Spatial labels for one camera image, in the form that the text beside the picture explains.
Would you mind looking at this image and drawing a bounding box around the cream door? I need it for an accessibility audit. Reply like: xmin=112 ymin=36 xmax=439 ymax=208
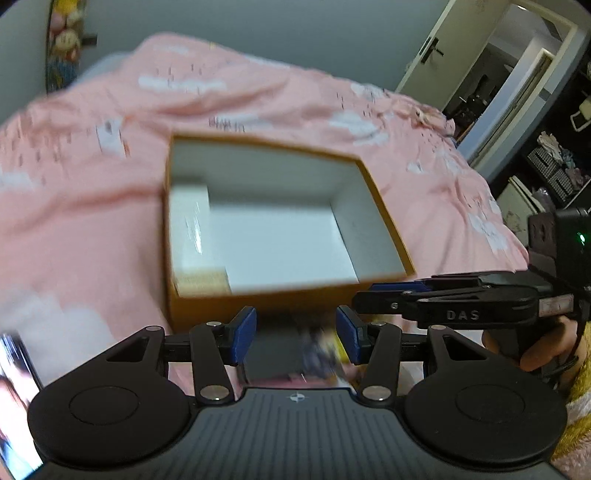
xmin=396 ymin=0 xmax=509 ymax=108

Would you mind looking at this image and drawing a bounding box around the orange cardboard box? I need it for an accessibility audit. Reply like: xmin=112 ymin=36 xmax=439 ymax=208
xmin=164 ymin=131 xmax=416 ymax=333

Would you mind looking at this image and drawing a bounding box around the person's right hand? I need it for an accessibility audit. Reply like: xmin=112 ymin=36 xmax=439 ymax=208
xmin=482 ymin=318 xmax=580 ymax=384

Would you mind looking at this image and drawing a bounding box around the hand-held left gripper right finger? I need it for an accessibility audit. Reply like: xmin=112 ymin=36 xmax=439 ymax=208
xmin=335 ymin=305 xmax=485 ymax=407

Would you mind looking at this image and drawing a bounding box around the small white box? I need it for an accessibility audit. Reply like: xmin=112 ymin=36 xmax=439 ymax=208
xmin=168 ymin=185 xmax=232 ymax=298

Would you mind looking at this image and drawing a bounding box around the patterned storage bin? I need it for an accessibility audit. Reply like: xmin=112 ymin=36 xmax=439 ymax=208
xmin=529 ymin=147 xmax=579 ymax=204

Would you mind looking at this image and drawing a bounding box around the pink cloud print blanket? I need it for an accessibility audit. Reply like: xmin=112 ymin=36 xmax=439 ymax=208
xmin=0 ymin=32 xmax=529 ymax=402

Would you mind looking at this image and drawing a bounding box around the dark shelf unit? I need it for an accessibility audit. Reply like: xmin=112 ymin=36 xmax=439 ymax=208
xmin=501 ymin=69 xmax=591 ymax=227

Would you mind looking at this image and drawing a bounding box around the cartoon wall poster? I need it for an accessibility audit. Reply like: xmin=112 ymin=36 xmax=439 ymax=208
xmin=44 ymin=0 xmax=100 ymax=93

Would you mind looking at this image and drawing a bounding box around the black door handle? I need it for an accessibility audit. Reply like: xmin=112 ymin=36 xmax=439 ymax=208
xmin=418 ymin=39 xmax=446 ymax=63

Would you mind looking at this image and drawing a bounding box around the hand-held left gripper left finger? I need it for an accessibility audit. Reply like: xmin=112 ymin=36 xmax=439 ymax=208
xmin=106 ymin=307 xmax=258 ymax=407

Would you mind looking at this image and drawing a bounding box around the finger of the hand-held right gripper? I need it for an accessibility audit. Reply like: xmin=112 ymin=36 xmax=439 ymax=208
xmin=352 ymin=287 xmax=541 ymax=331
xmin=369 ymin=272 xmax=539 ymax=294

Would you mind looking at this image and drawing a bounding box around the small cream toy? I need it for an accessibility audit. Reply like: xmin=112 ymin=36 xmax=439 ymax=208
xmin=413 ymin=106 xmax=445 ymax=126

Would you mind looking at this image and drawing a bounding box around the white door frame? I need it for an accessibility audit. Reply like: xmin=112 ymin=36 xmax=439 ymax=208
xmin=443 ymin=0 xmax=580 ymax=174

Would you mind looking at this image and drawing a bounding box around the cream storage box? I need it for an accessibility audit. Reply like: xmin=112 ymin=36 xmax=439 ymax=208
xmin=501 ymin=178 xmax=542 ymax=228

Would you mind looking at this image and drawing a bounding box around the colourful printed item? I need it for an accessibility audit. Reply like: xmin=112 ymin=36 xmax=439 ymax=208
xmin=302 ymin=325 xmax=352 ymax=385

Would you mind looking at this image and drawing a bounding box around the dark grey flat object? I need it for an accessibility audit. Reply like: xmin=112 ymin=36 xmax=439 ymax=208
xmin=245 ymin=318 xmax=308 ymax=384

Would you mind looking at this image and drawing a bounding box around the small white device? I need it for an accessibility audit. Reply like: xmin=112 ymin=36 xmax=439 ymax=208
xmin=571 ymin=98 xmax=591 ymax=134

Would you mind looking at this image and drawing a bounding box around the smartphone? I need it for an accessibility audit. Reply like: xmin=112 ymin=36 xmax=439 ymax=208
xmin=0 ymin=332 xmax=44 ymax=480

